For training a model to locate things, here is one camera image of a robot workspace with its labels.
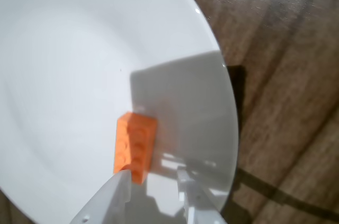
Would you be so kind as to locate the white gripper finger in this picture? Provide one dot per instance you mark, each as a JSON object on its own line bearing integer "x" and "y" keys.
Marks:
{"x": 108, "y": 200}
{"x": 197, "y": 208}

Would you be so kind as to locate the orange lego brick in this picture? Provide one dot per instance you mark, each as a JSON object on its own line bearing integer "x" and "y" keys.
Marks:
{"x": 135, "y": 142}

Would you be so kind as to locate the white round plate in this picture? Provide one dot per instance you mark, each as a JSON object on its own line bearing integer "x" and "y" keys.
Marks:
{"x": 66, "y": 62}

